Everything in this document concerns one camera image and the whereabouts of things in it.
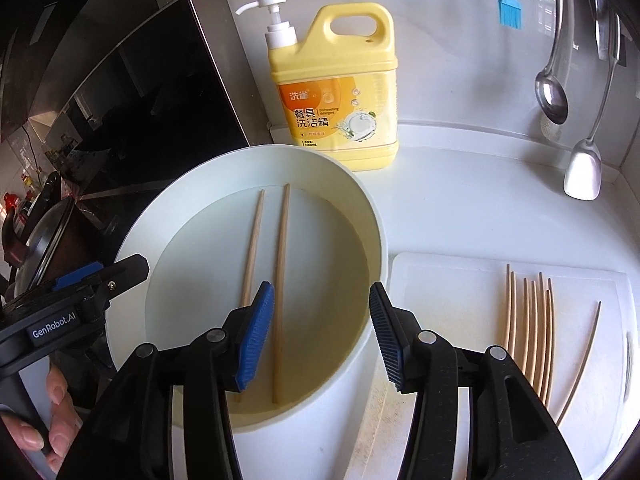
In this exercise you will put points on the steel ladle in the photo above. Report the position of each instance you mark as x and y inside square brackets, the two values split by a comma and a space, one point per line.
[551, 97]

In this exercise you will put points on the steel cooking spatula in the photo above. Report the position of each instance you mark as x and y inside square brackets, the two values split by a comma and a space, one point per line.
[582, 170]

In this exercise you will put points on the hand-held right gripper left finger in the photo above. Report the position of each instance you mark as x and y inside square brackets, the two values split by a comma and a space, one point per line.
[257, 335]

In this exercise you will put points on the white round plastic basin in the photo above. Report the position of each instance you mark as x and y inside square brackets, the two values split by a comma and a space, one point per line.
[320, 210]

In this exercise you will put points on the white plastic cutting board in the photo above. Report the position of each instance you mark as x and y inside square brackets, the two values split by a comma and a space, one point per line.
[450, 300]

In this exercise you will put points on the person's left hand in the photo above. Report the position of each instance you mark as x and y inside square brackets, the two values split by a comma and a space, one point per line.
[62, 410]

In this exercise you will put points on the yellow detergent pump bottle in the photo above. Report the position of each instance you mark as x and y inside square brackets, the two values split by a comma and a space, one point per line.
[345, 85]

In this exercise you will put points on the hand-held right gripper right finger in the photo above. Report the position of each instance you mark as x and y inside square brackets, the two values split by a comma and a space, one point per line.
[385, 340]

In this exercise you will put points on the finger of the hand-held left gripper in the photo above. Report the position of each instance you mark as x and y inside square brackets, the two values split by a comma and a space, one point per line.
[80, 275]
[125, 272]

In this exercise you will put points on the row of wooden chopsticks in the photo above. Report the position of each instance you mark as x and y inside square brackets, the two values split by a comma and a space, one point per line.
[530, 320]

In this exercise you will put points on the black glass range hood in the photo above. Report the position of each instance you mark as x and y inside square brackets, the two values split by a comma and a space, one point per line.
[125, 60]

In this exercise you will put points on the white dish brush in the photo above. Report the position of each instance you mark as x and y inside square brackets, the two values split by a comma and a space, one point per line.
[550, 131]

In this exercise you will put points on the dark cooking pot with lid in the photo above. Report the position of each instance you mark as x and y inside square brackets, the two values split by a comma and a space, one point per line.
[45, 235]

